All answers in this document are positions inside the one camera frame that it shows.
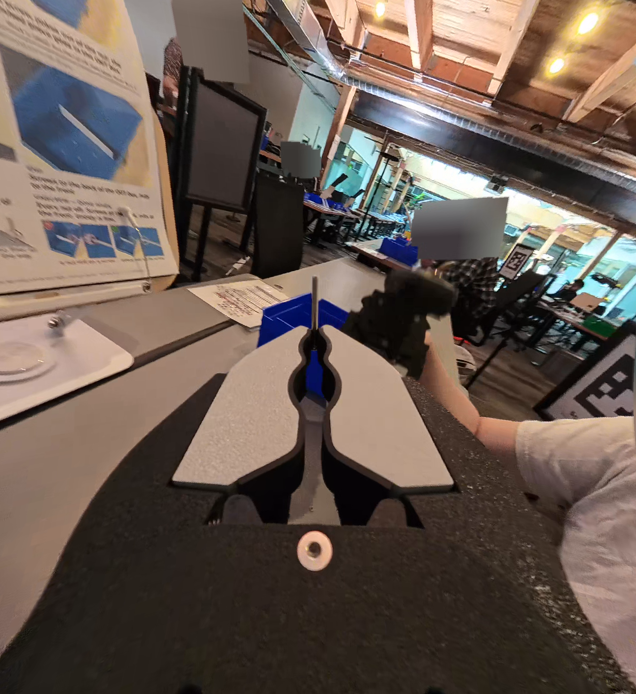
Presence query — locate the person's white shirt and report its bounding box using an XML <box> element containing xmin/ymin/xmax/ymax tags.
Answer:
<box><xmin>515</xmin><ymin>416</ymin><xmax>636</xmax><ymax>694</ymax></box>

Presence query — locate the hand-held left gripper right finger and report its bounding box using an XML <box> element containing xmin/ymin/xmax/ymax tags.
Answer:
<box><xmin>313</xmin><ymin>325</ymin><xmax>455</xmax><ymax>526</ymax></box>

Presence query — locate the person's right forearm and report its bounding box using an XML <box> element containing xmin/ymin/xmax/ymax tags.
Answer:
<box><xmin>418</xmin><ymin>331</ymin><xmax>520</xmax><ymax>463</ymax></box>

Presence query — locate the long office desk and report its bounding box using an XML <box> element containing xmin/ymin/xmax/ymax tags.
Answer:
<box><xmin>303</xmin><ymin>192</ymin><xmax>363</xmax><ymax>246</ymax></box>

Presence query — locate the printed paper sheet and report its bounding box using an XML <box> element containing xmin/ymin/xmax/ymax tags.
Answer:
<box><xmin>188</xmin><ymin>280</ymin><xmax>291</xmax><ymax>330</ymax></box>

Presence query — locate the metal ceiling duct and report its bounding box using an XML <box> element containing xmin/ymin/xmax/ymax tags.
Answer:
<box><xmin>265</xmin><ymin>0</ymin><xmax>354</xmax><ymax>85</ymax></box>

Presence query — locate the framed marker sign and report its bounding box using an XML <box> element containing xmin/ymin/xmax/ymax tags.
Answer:
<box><xmin>534</xmin><ymin>320</ymin><xmax>636</xmax><ymax>423</ymax></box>
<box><xmin>499</xmin><ymin>244</ymin><xmax>533</xmax><ymax>280</ymax></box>

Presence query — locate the black framed board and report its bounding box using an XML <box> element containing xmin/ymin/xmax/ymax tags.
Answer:
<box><xmin>178</xmin><ymin>67</ymin><xmax>269</xmax><ymax>283</ymax></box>

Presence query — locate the white stand base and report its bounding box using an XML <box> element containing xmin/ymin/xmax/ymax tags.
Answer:
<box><xmin>0</xmin><ymin>279</ymin><xmax>135</xmax><ymax>434</ymax></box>

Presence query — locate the black office chair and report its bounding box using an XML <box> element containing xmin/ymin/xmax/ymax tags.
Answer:
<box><xmin>253</xmin><ymin>173</ymin><xmax>306</xmax><ymax>280</ymax></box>
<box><xmin>481</xmin><ymin>270</ymin><xmax>549</xmax><ymax>348</ymax></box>

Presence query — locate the green box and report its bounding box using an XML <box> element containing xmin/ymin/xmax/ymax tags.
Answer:
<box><xmin>584</xmin><ymin>314</ymin><xmax>620</xmax><ymax>340</ymax></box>

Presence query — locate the blue plastic bin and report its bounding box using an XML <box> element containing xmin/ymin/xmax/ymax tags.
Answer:
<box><xmin>256</xmin><ymin>294</ymin><xmax>352</xmax><ymax>399</ymax></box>
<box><xmin>379</xmin><ymin>236</ymin><xmax>419</xmax><ymax>267</ymax></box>

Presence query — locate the printed instruction sheet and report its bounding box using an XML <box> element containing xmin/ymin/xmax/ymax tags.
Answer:
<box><xmin>0</xmin><ymin>0</ymin><xmax>180</xmax><ymax>299</ymax></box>

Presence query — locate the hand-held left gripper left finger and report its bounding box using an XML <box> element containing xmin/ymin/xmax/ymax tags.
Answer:
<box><xmin>171</xmin><ymin>325</ymin><xmax>319</xmax><ymax>524</ymax></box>

